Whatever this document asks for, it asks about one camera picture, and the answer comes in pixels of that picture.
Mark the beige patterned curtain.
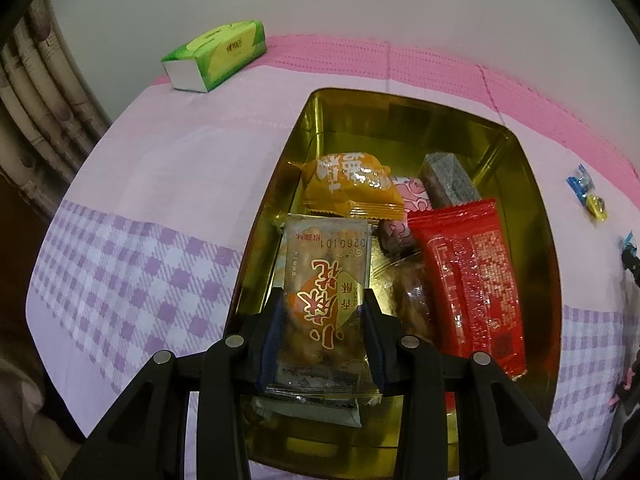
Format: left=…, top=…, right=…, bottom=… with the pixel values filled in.
left=0, top=0, right=113, bottom=221

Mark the pink snack packet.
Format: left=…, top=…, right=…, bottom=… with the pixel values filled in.
left=392, top=175, right=432, bottom=213

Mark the pink cable clip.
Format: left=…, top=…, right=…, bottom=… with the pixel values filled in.
left=609, top=366, right=632, bottom=408

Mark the green tissue box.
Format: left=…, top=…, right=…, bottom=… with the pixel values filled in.
left=160, top=20, right=270, bottom=94

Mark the yellow wrapped candy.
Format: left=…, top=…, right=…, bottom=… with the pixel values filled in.
left=586, top=192, right=609, bottom=222

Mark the red snack packet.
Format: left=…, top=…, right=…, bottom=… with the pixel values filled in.
left=407, top=198, right=528, bottom=381

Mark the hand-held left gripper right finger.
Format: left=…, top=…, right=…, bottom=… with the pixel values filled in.
left=362, top=287, right=583, bottom=480

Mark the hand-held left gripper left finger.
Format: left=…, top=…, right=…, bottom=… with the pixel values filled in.
left=62, top=287, right=286, bottom=480

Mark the gold metal tin tray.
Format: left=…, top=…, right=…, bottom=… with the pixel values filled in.
left=222, top=87, right=563, bottom=478

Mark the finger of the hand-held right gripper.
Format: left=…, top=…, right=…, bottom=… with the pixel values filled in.
left=621, top=248, right=640, bottom=286

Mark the clear fried snack packet orange label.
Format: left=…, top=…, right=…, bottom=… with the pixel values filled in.
left=265, top=212, right=383, bottom=408

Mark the grey snack packet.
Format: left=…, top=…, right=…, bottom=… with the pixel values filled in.
left=419, top=151, right=481, bottom=208

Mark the clear brown snack packet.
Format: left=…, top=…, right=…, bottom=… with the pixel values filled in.
left=375, top=217, right=436, bottom=343

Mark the navy blue snack packet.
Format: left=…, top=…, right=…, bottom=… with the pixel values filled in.
left=252, top=395, right=362, bottom=428

